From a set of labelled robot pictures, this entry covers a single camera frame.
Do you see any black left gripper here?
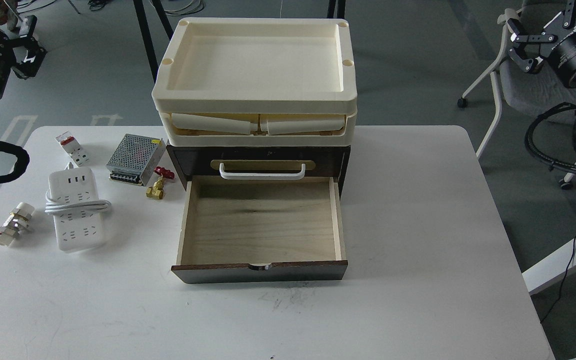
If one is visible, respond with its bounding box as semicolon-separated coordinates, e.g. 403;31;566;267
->
0;0;47;79

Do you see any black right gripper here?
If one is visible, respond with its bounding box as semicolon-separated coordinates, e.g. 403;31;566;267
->
506;0;576;75

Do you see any white power strip with cable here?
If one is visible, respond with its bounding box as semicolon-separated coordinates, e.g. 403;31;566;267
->
45;162;112;253

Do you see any white red circuit breaker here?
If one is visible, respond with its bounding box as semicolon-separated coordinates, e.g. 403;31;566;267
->
55;131;91;167

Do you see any metal mesh power supply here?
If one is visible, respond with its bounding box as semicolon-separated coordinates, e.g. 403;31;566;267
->
106;133;165;186

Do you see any cream plastic stacked tray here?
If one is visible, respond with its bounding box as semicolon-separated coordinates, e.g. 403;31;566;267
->
151;17;358;147

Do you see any white table edge right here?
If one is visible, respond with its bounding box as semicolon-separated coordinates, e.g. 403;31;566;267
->
522;239;576;296

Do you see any open wooden bottom drawer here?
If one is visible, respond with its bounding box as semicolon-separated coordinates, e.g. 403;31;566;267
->
171;176;348;284

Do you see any black corrugated cable right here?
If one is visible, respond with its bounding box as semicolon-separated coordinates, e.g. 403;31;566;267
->
524;102;576;179

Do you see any brass valve red handle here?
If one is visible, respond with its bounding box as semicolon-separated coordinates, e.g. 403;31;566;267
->
145;166;175;200

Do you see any black thin floor cable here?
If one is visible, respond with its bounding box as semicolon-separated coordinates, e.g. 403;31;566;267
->
539;235;576;323

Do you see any white drawer handle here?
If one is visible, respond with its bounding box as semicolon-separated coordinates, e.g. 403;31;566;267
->
218;162;307;181

